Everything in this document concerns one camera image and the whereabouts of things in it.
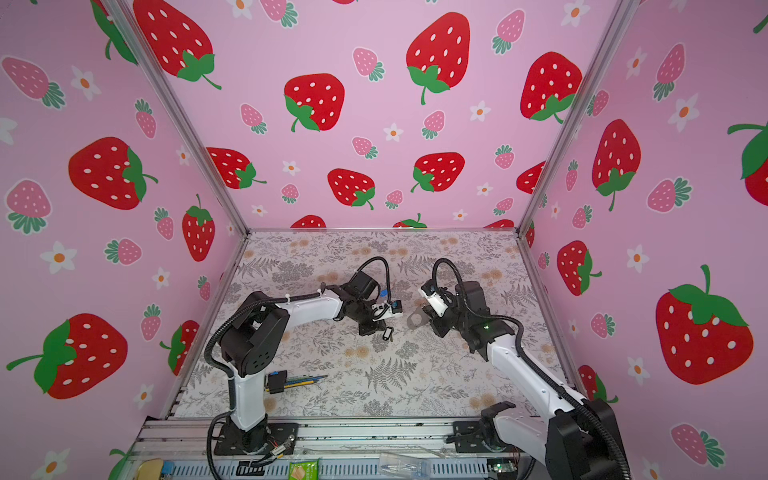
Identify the clear plastic bag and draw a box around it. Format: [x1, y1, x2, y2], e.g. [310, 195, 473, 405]
[378, 453, 431, 480]

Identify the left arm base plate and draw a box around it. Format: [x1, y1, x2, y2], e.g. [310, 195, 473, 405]
[213, 419, 299, 456]

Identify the green packet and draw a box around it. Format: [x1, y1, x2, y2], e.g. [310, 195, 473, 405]
[288, 460, 320, 480]

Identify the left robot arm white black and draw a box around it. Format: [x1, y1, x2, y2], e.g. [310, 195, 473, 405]
[203, 256, 403, 453]

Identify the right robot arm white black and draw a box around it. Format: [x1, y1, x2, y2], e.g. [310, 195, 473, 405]
[420, 271, 632, 479]

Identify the aluminium rail frame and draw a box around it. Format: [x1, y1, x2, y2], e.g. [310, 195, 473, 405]
[110, 417, 552, 479]

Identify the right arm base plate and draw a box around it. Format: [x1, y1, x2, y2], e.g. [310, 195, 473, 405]
[445, 418, 520, 454]

